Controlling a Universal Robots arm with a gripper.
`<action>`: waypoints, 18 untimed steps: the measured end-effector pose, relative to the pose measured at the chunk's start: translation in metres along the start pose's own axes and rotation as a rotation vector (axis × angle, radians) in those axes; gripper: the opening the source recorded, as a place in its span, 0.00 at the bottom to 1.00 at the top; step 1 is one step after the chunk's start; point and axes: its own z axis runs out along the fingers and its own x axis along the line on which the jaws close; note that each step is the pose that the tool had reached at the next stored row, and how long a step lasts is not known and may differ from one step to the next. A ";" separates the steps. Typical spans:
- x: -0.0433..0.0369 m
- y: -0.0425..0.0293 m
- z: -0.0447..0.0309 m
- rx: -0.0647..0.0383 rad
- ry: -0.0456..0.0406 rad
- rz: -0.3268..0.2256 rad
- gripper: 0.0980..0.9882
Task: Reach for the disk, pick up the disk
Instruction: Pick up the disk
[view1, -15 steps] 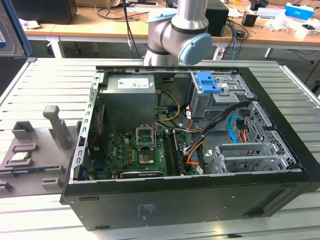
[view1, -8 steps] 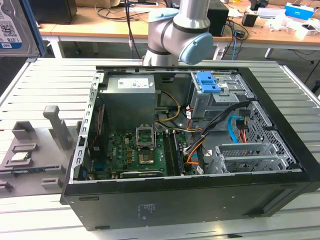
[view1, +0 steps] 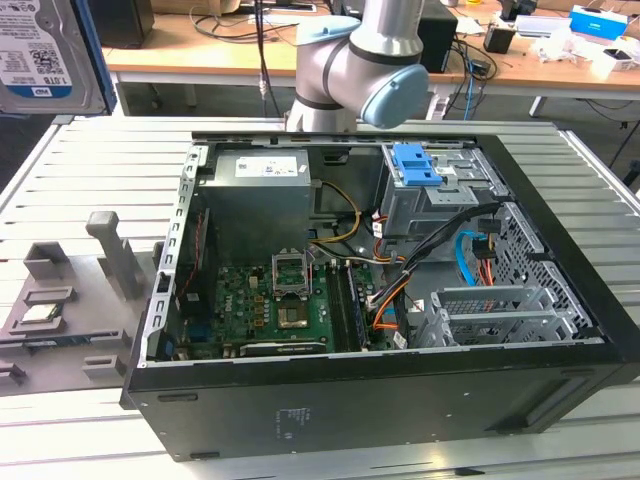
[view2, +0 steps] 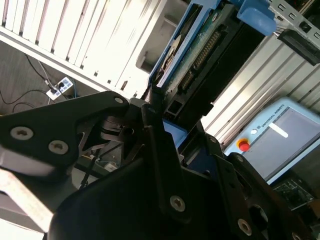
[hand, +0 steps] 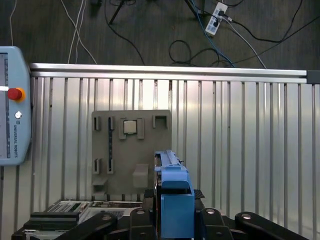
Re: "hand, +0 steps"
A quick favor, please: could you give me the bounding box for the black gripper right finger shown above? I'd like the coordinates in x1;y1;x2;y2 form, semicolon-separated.
193;189;310;240

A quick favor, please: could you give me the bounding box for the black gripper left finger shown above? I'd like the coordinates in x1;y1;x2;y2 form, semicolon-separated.
53;189;161;240

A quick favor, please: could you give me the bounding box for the hard disk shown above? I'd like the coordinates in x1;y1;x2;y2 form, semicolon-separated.
153;149;207;240

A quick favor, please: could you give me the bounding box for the grey parts rack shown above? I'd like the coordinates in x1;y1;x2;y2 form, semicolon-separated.
90;109;174;201

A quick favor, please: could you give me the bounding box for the black open PC case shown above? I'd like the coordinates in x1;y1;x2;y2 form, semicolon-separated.
11;199;146;240

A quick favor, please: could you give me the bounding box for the silver CPU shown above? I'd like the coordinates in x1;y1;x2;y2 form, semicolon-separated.
123;119;138;135

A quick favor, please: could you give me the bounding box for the pale blue teach pendant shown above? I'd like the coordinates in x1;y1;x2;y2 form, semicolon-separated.
0;45;33;167

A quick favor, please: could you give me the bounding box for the white power strip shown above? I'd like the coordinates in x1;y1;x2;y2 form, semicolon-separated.
204;1;229;38

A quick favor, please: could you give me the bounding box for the looped black cable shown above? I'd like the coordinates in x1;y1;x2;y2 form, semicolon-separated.
168;39;226;68

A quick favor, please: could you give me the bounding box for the blue cable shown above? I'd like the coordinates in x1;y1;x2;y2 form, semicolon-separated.
191;0;236;69

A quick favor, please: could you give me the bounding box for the white plug cable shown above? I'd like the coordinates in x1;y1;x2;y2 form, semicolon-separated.
223;17;268;69

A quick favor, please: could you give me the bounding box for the long black cable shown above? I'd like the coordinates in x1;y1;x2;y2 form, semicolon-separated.
222;0;320;44

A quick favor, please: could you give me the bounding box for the thin white cable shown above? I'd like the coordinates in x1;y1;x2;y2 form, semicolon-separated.
59;0;98;65

